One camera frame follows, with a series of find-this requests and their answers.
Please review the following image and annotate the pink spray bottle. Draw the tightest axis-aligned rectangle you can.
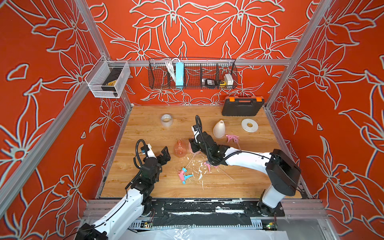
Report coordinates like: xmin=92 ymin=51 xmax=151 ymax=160
xmin=188 ymin=139 xmax=195 ymax=154

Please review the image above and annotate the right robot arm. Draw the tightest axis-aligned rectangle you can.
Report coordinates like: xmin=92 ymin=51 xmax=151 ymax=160
xmin=189 ymin=125 xmax=301 ymax=217

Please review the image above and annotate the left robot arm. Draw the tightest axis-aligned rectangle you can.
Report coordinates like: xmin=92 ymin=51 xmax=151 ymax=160
xmin=75 ymin=145 xmax=171 ymax=240

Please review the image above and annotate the clear reddish spray bottle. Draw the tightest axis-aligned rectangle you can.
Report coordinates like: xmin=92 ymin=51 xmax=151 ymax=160
xmin=174 ymin=139 xmax=188 ymax=158

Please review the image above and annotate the white spray bottle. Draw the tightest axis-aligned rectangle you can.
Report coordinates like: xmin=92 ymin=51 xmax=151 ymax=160
xmin=213 ymin=120 xmax=226 ymax=139

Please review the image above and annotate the pink blue spray nozzle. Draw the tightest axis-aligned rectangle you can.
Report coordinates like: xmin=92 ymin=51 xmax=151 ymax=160
xmin=178 ymin=154 xmax=197 ymax=185

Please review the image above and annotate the clear tape roll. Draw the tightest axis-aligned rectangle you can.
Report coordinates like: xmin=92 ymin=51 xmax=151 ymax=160
xmin=161 ymin=114 xmax=174 ymax=127

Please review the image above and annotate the black device with label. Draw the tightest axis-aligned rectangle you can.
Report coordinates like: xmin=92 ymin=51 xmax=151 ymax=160
xmin=202 ymin=79 xmax=217 ymax=89

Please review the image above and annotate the white tape roll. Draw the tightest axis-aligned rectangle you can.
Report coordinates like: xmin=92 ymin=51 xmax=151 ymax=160
xmin=241 ymin=119 xmax=259 ymax=133

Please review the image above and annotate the black orange tool case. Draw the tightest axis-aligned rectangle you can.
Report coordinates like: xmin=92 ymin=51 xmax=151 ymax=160
xmin=222 ymin=97 xmax=265 ymax=117

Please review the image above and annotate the white adapter block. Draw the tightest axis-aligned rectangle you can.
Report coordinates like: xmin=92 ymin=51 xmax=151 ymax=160
xmin=224 ymin=74 xmax=234 ymax=89

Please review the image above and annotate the light blue box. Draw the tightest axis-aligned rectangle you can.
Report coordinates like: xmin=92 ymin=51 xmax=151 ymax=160
xmin=175 ymin=62 xmax=184 ymax=89

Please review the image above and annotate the black box in bin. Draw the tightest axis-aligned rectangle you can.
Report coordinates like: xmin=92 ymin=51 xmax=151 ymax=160
xmin=102 ymin=68 xmax=123 ymax=92

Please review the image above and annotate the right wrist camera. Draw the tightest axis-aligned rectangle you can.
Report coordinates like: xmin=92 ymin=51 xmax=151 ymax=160
xmin=194 ymin=129 xmax=202 ymax=144

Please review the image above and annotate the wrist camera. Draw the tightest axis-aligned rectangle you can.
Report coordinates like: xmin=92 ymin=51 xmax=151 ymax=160
xmin=141 ymin=144 xmax=156 ymax=158
xmin=194 ymin=129 xmax=202 ymax=144

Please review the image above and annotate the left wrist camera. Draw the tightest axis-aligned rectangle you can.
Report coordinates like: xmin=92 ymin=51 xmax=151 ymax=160
xmin=141 ymin=144 xmax=156 ymax=158

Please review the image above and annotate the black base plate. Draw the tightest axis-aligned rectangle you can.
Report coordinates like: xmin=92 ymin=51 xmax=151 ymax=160
xmin=142 ymin=198 xmax=285 ymax=227

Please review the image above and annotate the black wire basket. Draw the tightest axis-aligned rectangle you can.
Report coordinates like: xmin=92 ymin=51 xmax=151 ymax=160
xmin=148 ymin=57 xmax=238 ymax=90

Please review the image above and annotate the white cable bundle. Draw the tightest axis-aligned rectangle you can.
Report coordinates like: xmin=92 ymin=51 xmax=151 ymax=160
xmin=165 ymin=59 xmax=177 ymax=82

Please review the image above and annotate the clear plastic wall bin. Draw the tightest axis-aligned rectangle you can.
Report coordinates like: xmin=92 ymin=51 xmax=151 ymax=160
xmin=85 ymin=58 xmax=131 ymax=99

